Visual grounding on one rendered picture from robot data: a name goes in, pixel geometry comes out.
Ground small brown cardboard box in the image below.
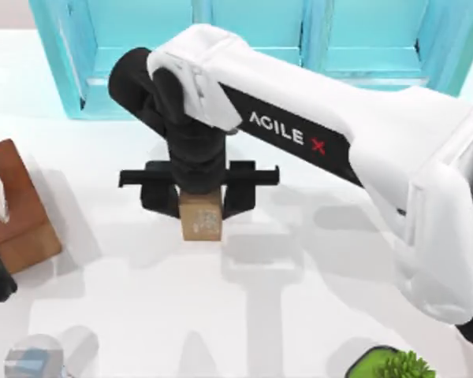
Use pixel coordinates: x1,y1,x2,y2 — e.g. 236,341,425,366
179,190,225,242

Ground brown tissue box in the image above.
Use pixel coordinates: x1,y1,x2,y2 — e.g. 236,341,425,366
0,138,63,275

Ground green plant in black pot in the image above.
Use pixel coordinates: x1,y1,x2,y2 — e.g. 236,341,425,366
345,344,431,378

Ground light blue rack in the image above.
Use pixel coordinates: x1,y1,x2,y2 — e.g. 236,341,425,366
26,0,473,121

